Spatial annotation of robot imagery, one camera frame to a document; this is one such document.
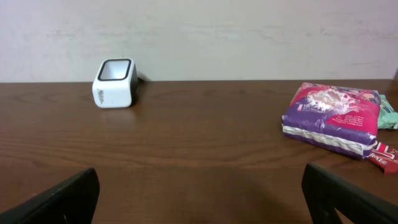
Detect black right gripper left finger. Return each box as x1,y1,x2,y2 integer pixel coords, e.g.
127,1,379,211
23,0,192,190
1,168,100,224

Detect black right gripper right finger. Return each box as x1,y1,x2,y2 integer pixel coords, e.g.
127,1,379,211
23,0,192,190
302,164,397,224

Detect red orange snack bar wrapper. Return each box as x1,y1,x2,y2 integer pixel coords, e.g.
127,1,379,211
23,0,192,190
368,141,398,174

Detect purple Carefree packet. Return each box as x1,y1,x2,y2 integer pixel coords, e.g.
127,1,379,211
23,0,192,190
282,82,381,159

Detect mint green snack packet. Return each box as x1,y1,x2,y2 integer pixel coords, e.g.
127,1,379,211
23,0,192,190
377,95,398,129

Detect white barcode scanner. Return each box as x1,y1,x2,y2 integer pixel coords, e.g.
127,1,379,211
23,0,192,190
92,58,139,108

